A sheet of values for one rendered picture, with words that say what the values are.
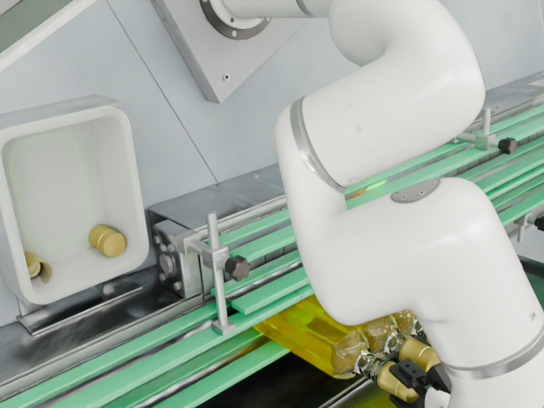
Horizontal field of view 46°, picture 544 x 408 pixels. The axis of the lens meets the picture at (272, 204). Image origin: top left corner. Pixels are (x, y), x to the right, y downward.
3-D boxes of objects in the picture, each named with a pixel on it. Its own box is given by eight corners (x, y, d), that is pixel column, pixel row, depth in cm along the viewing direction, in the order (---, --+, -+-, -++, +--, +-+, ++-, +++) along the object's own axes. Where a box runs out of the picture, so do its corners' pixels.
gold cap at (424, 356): (398, 367, 83) (426, 382, 80) (398, 344, 82) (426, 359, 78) (414, 354, 85) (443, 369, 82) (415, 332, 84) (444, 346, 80)
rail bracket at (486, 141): (441, 142, 119) (506, 157, 110) (443, 104, 116) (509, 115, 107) (453, 138, 122) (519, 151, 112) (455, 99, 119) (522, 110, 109)
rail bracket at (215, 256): (184, 314, 87) (240, 351, 79) (169, 201, 81) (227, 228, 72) (202, 305, 89) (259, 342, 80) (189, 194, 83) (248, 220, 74)
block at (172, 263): (155, 285, 92) (182, 303, 87) (146, 226, 88) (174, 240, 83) (176, 276, 94) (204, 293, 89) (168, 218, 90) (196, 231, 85)
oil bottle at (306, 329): (244, 325, 96) (349, 389, 81) (241, 293, 94) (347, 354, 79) (273, 310, 100) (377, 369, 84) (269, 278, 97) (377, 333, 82)
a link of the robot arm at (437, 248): (532, 242, 57) (380, 293, 63) (429, 26, 52) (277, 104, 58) (551, 350, 42) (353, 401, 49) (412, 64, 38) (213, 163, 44)
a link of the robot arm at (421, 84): (291, 12, 59) (256, 61, 47) (428, -68, 53) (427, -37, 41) (361, 133, 64) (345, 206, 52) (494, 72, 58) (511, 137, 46)
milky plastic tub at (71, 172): (3, 288, 83) (28, 312, 77) (-41, 121, 75) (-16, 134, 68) (122, 244, 93) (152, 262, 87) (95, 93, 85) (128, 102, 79)
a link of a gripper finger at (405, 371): (445, 393, 72) (409, 363, 78) (446, 371, 71) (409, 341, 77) (422, 404, 71) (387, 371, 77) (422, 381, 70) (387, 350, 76)
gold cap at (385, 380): (376, 393, 79) (405, 410, 75) (376, 369, 77) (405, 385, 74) (395, 379, 81) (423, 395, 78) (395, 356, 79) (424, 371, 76)
